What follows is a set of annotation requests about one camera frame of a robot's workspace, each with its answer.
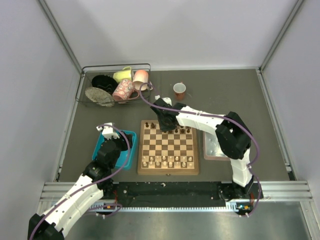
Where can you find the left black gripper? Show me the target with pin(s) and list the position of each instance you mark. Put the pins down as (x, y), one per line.
(124, 143)

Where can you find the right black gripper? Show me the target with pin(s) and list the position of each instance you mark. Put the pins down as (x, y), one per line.
(166, 128)

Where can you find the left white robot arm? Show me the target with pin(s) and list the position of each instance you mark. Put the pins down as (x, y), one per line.
(56, 222)

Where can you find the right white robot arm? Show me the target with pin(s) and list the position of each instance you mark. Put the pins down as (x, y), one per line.
(233, 137)

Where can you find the wooden chess board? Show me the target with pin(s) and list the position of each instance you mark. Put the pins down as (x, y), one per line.
(153, 142)

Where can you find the blue plastic tray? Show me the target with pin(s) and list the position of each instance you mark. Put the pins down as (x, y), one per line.
(123, 155)

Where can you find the brown mug white inside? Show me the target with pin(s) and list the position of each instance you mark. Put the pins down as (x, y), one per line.
(179, 90)

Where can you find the pink white mug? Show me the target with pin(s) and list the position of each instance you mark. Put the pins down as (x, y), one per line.
(140, 80)

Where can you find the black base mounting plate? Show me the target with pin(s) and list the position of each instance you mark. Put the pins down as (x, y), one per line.
(173, 194)

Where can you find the pink metal tin tray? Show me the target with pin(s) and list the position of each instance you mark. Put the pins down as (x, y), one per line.
(211, 148)

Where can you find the grey speckled plate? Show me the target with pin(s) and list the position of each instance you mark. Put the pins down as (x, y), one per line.
(99, 96)

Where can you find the pink floral mug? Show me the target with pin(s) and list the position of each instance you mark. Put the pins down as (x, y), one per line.
(125, 91)

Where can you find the yellow mug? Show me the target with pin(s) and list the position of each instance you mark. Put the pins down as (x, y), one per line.
(125, 73)

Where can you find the black ridged bowl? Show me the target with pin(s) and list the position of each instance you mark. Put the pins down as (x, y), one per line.
(105, 83)

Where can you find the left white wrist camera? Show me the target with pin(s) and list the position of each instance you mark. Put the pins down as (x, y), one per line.
(108, 131)

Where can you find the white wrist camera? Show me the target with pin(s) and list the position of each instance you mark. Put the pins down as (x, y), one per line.
(167, 100)
(108, 131)

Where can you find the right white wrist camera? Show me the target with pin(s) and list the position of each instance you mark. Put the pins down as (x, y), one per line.
(167, 100)

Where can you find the black wire dish rack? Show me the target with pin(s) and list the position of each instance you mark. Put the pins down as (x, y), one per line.
(85, 81)

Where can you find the white slotted cable duct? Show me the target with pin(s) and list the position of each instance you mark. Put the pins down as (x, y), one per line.
(175, 208)

